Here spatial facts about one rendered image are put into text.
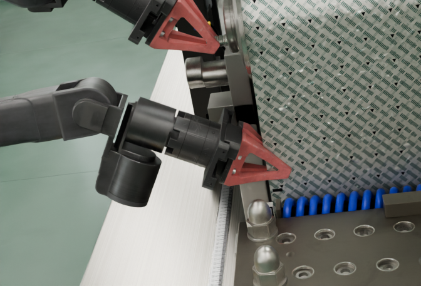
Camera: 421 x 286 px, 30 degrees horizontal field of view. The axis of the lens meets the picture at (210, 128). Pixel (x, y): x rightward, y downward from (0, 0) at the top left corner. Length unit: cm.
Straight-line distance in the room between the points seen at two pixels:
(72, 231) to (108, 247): 190
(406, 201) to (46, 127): 42
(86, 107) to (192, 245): 35
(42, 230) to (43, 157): 69
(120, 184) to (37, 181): 264
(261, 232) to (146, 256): 30
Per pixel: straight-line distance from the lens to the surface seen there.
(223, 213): 123
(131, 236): 123
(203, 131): 93
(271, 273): 83
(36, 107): 93
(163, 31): 93
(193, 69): 100
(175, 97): 170
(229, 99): 102
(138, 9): 92
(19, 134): 95
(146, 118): 92
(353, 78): 92
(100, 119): 90
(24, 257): 305
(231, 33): 92
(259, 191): 107
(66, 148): 382
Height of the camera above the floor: 153
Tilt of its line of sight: 25 degrees down
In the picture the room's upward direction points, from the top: 11 degrees counter-clockwise
